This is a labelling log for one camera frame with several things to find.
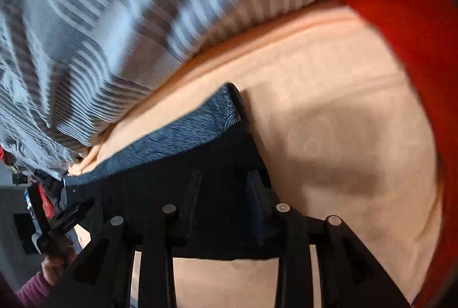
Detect peach bed sheet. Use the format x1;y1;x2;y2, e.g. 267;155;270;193
66;5;446;308

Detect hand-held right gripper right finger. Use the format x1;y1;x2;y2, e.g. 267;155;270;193
245;170;412;308

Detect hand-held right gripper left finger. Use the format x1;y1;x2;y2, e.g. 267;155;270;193
45;170;206;308

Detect person's left hand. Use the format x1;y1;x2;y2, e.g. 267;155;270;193
41;250;78;286

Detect dark navy pants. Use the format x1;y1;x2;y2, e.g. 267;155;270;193
62;82;287;260

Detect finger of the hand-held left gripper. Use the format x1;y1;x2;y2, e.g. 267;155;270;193
53;199;96;234

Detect grey striped blanket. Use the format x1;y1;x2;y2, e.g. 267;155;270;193
0;0;380;181

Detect red cloth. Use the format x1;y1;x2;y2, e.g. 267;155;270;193
340;0;458;308

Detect grey cabinet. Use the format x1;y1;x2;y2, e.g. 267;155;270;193
0;165;44;291

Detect person's left forearm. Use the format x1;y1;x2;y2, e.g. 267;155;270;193
14;270;55;308

